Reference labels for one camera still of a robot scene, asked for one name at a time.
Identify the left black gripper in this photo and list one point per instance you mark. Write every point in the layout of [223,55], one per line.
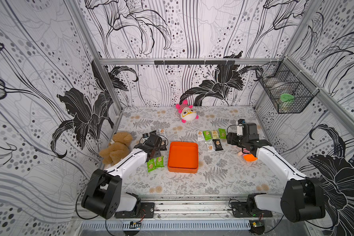
[157,152]

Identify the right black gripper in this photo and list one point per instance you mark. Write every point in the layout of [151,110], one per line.
[234,138]

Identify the green front cookie packet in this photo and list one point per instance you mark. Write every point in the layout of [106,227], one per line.
[159,162]

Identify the green cookie packet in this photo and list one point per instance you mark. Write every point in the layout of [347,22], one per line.
[159,162]
[151,166]
[207,135]
[222,133]

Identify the white back cookie packet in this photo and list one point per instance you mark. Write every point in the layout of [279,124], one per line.
[210,146]

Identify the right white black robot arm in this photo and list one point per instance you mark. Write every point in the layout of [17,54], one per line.
[302,198]

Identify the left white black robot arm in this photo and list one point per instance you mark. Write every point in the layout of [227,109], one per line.
[103,194]

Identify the orange storage box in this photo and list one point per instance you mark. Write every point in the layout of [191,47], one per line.
[183,157]

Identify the orange striped black-haired plush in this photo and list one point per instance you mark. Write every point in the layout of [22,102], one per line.
[247,155]

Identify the tan teddy bear plush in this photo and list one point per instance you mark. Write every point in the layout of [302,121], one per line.
[118,148]

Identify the white pink owl plush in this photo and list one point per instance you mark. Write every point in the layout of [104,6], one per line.
[187,112]

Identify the green lidded cup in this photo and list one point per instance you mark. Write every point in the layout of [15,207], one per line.
[285,102]

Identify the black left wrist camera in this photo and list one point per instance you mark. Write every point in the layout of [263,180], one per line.
[154,141]

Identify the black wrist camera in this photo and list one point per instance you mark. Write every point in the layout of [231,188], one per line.
[249,130]
[154,141]

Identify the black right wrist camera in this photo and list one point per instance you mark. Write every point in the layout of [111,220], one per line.
[249,130]

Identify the black wire basket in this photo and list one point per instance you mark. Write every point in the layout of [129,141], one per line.
[277,78]

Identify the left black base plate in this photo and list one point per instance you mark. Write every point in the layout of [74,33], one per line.
[146,211]

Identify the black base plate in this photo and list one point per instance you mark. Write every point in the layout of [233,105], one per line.
[146,211]
[241,210]

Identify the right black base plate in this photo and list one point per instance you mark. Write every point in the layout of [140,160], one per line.
[241,210]

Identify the white slotted cable duct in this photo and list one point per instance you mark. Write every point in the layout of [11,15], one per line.
[169,225]

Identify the aluminium corner frame post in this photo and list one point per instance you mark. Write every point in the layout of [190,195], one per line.
[74,8]

